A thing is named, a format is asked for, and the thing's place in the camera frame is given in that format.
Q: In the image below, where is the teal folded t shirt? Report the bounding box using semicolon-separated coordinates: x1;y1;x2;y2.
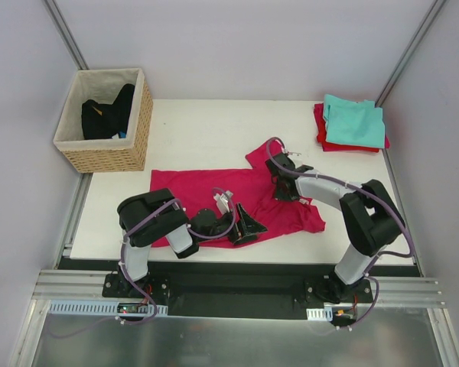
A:
323;94;386;149

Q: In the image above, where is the black t shirt in basket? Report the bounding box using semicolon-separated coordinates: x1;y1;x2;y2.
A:
81;83;135;140

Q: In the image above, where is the pink t shirt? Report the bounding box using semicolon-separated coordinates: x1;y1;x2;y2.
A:
149;137;326;250

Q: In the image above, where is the right slotted cable duct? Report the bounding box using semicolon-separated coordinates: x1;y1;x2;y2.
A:
306;307;333;322

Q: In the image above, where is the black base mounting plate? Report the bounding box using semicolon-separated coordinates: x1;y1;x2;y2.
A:
102;261;373;320

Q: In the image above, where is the wicker basket with cloth liner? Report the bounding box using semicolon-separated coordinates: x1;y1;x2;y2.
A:
54;68;153;173

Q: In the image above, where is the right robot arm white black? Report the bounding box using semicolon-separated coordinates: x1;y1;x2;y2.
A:
265;153;405;302

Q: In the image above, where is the right aluminium corner post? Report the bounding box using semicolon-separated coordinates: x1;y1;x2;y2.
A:
376;0;449;107

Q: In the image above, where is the left aluminium corner post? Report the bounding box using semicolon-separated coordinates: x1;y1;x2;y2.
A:
41;0;89;70

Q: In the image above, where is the left slotted cable duct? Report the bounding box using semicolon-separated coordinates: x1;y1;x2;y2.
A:
49;300;168;317

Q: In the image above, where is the aluminium corner post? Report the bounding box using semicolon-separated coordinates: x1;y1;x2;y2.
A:
376;0;449;107
41;0;89;70

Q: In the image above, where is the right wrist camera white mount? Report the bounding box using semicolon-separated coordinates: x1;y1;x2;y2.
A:
285;151;303;167

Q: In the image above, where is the slotted cable duct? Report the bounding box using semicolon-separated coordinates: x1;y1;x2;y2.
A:
49;300;168;317
306;307;333;322

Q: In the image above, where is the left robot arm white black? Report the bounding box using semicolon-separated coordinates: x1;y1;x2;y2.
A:
117;187;268;297

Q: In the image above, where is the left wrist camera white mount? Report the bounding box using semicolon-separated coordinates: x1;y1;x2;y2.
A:
213;187;234;215

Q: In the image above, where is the red folded t shirt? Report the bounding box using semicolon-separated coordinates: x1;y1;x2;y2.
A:
313;103;380;153

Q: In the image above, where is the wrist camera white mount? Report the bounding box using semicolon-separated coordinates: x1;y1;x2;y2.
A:
213;187;234;215
285;151;303;167

